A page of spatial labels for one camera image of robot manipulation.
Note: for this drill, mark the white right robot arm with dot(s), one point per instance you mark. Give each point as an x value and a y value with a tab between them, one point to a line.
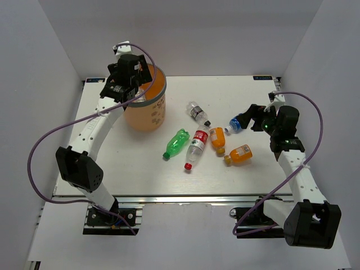
312	221

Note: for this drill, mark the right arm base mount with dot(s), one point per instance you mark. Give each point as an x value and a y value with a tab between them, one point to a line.
256	219

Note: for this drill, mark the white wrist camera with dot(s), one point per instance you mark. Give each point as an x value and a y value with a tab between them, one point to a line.
276	100
122	48

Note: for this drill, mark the clear bottle red label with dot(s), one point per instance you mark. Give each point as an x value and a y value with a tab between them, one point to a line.
196	147

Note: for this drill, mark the green plastic bottle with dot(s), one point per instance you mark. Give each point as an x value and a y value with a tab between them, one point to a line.
176	144

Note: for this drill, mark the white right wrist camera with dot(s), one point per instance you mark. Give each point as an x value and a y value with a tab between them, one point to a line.
276	100

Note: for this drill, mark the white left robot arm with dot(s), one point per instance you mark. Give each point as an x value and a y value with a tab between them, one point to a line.
77	162

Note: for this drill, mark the small clear bottle black label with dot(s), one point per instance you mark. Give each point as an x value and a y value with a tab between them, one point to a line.
197	114

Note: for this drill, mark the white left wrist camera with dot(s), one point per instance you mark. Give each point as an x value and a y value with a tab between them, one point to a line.
122	48

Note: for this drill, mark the clear bottle with blue label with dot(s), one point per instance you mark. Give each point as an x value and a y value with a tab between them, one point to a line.
233	126

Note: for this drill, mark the orange juice bottle with barcode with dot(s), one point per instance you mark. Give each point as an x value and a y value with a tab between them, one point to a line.
238	155

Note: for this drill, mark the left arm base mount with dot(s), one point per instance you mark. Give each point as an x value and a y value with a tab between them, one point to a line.
100	223

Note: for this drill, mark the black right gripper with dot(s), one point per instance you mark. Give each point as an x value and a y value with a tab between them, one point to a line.
253	112

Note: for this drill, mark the orange cylindrical bin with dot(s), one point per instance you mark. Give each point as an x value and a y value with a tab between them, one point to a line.
148	112

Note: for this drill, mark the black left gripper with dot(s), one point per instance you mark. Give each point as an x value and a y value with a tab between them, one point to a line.
145	76

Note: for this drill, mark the aluminium table front rail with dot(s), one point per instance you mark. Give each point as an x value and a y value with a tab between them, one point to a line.
188	199

